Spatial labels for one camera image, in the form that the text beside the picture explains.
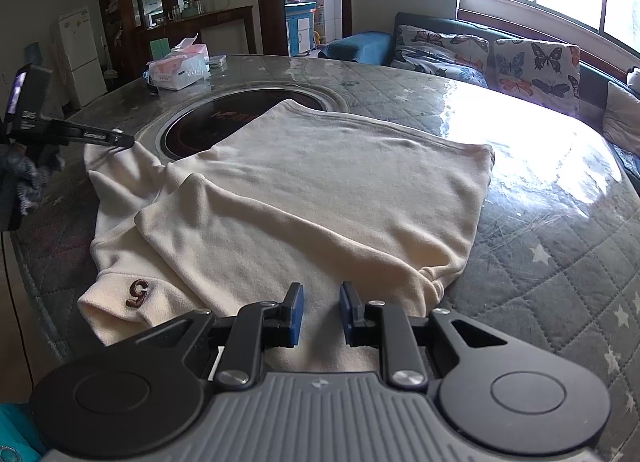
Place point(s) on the butterfly pillow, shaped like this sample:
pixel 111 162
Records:
pixel 545 73
pixel 458 57

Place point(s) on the black white plush toy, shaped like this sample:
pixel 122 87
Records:
pixel 633 79

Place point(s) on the grey quilted star table cover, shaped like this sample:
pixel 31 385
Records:
pixel 532 354

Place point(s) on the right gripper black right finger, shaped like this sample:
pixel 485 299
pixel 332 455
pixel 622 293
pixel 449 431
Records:
pixel 386 328

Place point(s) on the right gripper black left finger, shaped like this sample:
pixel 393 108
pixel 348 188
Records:
pixel 256 328

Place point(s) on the round black induction cooktop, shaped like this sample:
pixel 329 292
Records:
pixel 205 123

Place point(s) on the butterfly pillow left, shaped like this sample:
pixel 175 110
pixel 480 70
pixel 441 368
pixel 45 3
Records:
pixel 458 57

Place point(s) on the beige grey cushion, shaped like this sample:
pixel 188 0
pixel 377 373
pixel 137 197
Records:
pixel 621 119

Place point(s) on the butterfly pillow right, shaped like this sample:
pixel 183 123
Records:
pixel 545 73

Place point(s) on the dark wooden display cabinet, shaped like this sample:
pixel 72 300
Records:
pixel 150 6

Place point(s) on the pink white tissue pack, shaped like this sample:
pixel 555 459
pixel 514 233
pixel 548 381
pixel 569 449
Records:
pixel 185 64

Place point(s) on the cream sweatshirt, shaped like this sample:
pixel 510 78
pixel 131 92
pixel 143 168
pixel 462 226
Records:
pixel 297 195

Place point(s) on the white refrigerator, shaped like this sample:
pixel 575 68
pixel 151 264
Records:
pixel 75 48

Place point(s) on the blue white toy cabinet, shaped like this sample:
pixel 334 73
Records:
pixel 299 24

